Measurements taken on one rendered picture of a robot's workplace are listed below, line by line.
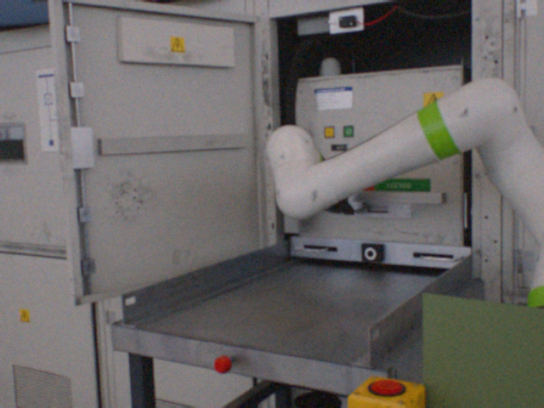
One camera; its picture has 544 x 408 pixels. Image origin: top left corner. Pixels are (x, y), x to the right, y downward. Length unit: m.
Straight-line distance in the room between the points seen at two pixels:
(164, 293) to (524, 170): 0.81
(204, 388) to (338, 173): 1.09
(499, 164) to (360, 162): 0.28
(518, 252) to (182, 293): 0.82
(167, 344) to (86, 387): 1.29
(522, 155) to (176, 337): 0.77
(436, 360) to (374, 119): 1.03
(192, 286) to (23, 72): 1.32
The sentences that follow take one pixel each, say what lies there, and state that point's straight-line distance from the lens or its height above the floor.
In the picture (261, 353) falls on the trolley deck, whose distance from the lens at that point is 1.20.
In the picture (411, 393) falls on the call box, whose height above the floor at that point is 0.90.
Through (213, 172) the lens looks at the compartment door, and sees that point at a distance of 1.84.
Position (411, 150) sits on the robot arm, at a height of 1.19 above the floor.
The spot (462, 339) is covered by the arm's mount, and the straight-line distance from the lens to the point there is 0.87.
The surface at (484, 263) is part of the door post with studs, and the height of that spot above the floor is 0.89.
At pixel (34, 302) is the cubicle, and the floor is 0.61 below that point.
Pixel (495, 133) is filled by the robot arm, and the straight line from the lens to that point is 1.30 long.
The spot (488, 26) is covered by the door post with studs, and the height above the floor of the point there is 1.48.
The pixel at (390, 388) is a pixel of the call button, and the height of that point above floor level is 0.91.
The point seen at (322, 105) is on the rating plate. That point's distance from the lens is 1.87.
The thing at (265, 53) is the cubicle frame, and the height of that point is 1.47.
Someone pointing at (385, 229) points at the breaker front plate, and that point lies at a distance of 1.82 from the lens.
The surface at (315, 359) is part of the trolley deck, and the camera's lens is 1.15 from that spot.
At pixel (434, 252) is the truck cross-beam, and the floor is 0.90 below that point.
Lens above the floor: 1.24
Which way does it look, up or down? 6 degrees down
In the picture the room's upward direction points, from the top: 2 degrees counter-clockwise
